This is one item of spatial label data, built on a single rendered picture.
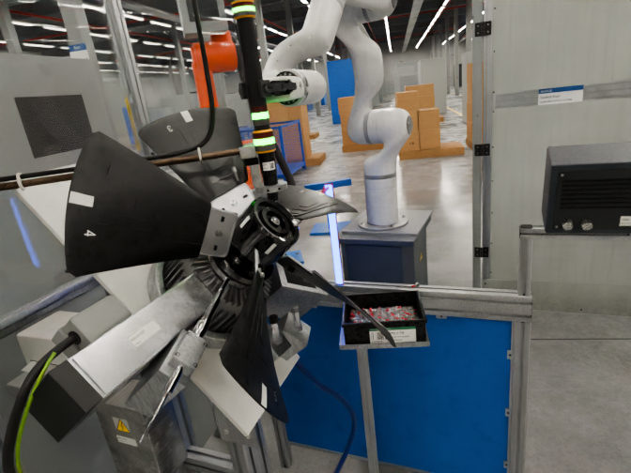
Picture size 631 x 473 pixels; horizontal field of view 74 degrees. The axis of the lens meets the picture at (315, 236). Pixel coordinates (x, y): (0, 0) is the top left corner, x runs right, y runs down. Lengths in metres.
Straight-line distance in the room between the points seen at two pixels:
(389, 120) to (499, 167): 1.25
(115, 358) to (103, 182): 0.27
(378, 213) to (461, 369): 0.60
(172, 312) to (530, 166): 2.21
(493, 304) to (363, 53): 0.86
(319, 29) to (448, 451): 1.39
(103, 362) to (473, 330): 1.01
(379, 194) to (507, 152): 1.21
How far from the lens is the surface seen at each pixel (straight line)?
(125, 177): 0.74
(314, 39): 1.19
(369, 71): 1.48
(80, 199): 0.72
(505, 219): 2.72
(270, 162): 0.91
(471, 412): 1.55
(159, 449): 1.15
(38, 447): 1.51
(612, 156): 1.17
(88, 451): 1.64
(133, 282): 0.95
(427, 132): 8.49
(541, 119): 2.62
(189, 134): 1.00
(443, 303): 1.31
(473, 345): 1.39
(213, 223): 0.81
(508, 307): 1.30
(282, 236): 0.83
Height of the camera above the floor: 1.45
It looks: 19 degrees down
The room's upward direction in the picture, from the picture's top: 7 degrees counter-clockwise
